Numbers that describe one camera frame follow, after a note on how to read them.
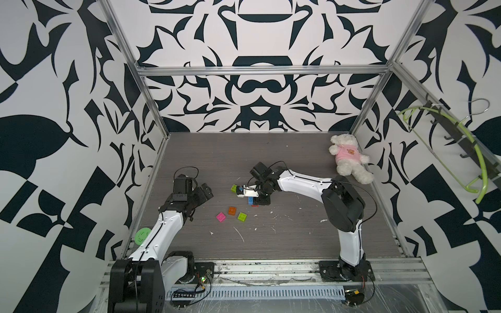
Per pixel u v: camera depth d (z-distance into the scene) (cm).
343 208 51
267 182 69
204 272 73
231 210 89
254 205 91
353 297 71
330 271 74
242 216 87
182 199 65
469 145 55
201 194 78
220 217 87
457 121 62
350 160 99
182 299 71
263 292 65
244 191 80
